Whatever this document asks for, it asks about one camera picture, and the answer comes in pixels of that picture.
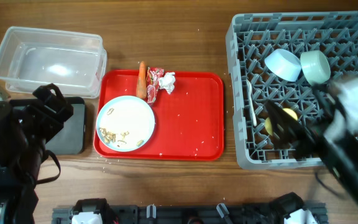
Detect white tissue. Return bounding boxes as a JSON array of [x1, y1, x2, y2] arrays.
[[158, 72, 176, 95]]

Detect food scraps on plate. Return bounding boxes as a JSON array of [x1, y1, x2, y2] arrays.
[[99, 107, 145, 149]]

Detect light blue dinner plate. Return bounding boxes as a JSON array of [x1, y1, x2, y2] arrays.
[[96, 95, 155, 152]]

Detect green bowl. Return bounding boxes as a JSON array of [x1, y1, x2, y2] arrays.
[[300, 50, 331, 86]]

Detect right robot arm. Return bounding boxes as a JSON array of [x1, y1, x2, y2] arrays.
[[264, 75, 358, 203]]

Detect grey dishwasher rack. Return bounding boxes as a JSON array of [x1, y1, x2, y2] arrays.
[[226, 11, 358, 170]]

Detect orange carrot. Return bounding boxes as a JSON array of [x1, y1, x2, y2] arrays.
[[136, 61, 147, 99]]

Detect red snack wrapper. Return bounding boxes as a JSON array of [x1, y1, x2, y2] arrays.
[[146, 67, 164, 105]]

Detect red serving tray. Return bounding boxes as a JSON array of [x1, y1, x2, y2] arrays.
[[93, 72, 224, 161]]

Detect black plastic tray bin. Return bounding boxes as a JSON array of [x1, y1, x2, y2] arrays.
[[7, 96, 88, 156]]

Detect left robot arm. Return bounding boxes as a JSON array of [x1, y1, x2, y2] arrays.
[[0, 83, 73, 223]]

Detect white plastic spoon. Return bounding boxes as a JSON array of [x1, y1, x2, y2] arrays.
[[246, 80, 257, 127]]

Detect clear plastic storage bin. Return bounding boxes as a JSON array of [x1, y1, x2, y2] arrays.
[[0, 26, 108, 98]]

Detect yellow cup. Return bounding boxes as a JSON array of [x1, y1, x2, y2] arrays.
[[264, 108, 298, 136]]

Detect light blue bowl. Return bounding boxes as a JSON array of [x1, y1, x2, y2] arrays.
[[264, 49, 301, 82]]

